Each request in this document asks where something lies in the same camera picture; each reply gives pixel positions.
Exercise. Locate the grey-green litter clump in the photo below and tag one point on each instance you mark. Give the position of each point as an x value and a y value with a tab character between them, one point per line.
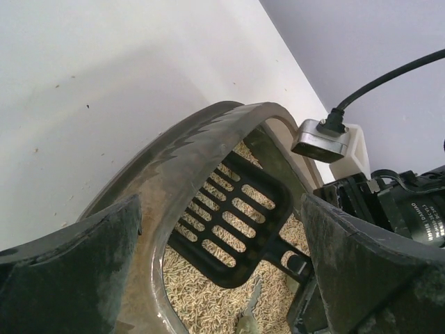
247	324

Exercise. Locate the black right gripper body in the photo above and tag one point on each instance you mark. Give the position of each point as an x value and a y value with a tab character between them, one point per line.
351	195

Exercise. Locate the dark brown litter box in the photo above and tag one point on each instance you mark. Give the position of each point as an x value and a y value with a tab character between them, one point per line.
166	175

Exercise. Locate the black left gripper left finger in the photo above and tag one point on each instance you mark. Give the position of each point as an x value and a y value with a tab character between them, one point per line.
72	280

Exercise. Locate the black litter scoop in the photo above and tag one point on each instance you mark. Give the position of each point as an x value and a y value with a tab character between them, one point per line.
233	223

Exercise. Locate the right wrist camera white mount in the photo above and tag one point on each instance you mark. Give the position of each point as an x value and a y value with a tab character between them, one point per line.
345	153

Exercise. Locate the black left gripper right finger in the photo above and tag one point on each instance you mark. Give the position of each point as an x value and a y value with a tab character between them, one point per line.
372	280

